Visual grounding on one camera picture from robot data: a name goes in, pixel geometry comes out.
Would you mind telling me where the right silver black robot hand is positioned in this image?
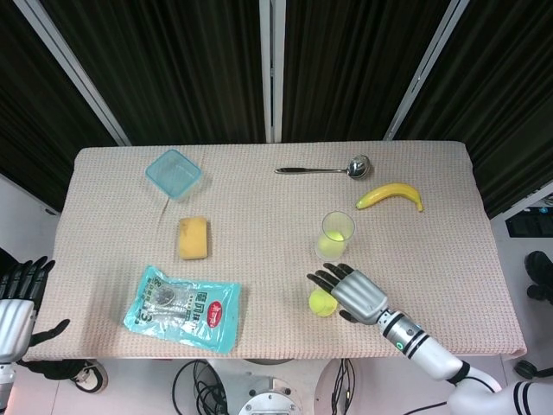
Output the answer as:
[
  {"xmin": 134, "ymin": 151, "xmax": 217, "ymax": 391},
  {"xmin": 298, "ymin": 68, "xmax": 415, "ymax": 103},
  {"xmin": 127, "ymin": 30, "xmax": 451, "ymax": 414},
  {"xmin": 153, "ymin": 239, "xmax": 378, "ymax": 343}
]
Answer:
[{"xmin": 306, "ymin": 262, "xmax": 389, "ymax": 325}]

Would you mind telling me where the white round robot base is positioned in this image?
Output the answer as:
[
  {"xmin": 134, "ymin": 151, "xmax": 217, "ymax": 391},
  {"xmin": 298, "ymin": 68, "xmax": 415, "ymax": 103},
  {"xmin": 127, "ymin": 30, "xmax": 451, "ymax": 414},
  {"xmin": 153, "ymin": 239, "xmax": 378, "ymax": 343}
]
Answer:
[{"xmin": 211, "ymin": 357, "xmax": 336, "ymax": 415}]

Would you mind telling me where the yellow tennis ball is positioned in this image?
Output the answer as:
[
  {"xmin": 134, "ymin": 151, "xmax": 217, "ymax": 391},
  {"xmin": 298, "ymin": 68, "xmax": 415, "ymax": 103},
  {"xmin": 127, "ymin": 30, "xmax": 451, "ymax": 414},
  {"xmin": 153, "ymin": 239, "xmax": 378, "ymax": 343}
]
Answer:
[
  {"xmin": 308, "ymin": 288, "xmax": 340, "ymax": 318},
  {"xmin": 317, "ymin": 231, "xmax": 346, "ymax": 259}
]

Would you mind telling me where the black office chair base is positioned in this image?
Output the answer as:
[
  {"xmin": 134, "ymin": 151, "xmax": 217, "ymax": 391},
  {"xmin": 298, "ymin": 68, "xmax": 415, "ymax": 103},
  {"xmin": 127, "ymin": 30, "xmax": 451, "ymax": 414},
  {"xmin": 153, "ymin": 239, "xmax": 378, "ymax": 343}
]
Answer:
[{"xmin": 524, "ymin": 250, "xmax": 553, "ymax": 300}]

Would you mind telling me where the clear container with blue lid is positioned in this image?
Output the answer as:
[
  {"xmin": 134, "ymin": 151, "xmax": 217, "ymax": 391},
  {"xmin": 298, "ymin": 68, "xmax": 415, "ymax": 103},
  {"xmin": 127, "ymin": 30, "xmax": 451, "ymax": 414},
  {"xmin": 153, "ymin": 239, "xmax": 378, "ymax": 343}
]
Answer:
[{"xmin": 144, "ymin": 149, "xmax": 204, "ymax": 202}]

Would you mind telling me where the yellow banana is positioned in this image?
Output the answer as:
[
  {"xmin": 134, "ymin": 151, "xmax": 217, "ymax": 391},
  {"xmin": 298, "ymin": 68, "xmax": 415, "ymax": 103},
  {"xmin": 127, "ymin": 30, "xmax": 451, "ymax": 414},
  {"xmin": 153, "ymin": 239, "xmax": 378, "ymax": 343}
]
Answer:
[{"xmin": 355, "ymin": 182, "xmax": 425, "ymax": 213}]

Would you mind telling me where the dark monitor screen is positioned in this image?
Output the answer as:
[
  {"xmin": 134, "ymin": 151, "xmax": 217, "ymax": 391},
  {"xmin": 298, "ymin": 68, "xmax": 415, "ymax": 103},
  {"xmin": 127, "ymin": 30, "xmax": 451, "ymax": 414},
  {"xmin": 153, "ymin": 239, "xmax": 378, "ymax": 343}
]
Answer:
[{"xmin": 505, "ymin": 211, "xmax": 553, "ymax": 238}]

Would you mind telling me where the yellow sponge with green base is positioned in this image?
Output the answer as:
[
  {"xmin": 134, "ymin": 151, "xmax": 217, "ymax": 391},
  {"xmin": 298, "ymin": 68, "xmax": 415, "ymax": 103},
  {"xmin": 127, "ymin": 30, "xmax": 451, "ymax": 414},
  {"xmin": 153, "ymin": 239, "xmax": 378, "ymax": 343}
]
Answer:
[{"xmin": 178, "ymin": 215, "xmax": 209, "ymax": 261}]

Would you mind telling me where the beige waffle-weave tablecloth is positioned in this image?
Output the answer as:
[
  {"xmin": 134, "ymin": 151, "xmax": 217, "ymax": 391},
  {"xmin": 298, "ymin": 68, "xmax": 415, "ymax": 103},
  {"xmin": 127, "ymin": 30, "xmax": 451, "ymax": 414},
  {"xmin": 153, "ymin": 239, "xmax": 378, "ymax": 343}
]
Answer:
[{"xmin": 23, "ymin": 140, "xmax": 528, "ymax": 362}]

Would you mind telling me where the teal dishcloth package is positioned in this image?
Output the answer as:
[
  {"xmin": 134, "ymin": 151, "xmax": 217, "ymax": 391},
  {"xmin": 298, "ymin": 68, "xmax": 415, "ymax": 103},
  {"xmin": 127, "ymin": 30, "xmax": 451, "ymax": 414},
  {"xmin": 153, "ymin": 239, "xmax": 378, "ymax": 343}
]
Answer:
[{"xmin": 123, "ymin": 265, "xmax": 242, "ymax": 354}]

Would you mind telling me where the steel ladle with black handle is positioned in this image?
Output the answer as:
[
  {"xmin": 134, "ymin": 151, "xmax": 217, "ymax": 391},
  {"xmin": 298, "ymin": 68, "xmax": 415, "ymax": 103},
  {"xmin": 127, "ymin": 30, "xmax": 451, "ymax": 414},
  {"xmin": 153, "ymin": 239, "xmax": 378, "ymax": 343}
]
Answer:
[{"xmin": 274, "ymin": 154, "xmax": 373, "ymax": 179}]

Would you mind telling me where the black curtain panel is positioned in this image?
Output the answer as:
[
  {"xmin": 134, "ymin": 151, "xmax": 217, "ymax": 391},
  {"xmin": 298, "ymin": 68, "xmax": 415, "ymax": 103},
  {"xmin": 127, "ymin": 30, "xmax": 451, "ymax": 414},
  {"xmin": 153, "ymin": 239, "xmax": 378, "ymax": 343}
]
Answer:
[
  {"xmin": 283, "ymin": 0, "xmax": 453, "ymax": 143},
  {"xmin": 41, "ymin": 0, "xmax": 265, "ymax": 146},
  {"xmin": 0, "ymin": 0, "xmax": 120, "ymax": 191},
  {"xmin": 399, "ymin": 0, "xmax": 553, "ymax": 220}
]

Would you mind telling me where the black cable bundle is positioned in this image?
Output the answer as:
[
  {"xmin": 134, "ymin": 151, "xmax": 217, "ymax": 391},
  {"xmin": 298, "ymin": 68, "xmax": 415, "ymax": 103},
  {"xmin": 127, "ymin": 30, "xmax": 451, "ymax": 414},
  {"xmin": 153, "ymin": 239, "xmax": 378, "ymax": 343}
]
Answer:
[
  {"xmin": 172, "ymin": 359, "xmax": 230, "ymax": 415},
  {"xmin": 328, "ymin": 358, "xmax": 360, "ymax": 415}
]

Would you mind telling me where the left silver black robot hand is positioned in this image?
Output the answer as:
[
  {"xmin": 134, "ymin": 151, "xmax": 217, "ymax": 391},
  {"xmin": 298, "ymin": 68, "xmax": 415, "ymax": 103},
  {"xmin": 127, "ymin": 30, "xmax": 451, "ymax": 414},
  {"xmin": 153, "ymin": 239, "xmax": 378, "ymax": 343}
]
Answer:
[{"xmin": 0, "ymin": 256, "xmax": 71, "ymax": 364}]

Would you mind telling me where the clear plastic measuring cup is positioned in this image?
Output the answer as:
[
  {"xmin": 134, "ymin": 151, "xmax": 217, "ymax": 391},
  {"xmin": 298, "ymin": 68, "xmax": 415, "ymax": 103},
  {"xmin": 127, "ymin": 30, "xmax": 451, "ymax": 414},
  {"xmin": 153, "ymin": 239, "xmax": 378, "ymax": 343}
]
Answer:
[{"xmin": 315, "ymin": 210, "xmax": 356, "ymax": 261}]

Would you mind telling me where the white metal frame post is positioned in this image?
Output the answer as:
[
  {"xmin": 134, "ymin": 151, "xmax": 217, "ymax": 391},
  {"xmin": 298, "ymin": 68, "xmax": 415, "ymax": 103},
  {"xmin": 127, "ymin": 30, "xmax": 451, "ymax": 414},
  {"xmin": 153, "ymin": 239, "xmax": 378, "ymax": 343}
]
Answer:
[
  {"xmin": 383, "ymin": 0, "xmax": 466, "ymax": 142},
  {"xmin": 257, "ymin": 0, "xmax": 285, "ymax": 144},
  {"xmin": 19, "ymin": 0, "xmax": 131, "ymax": 147}
]

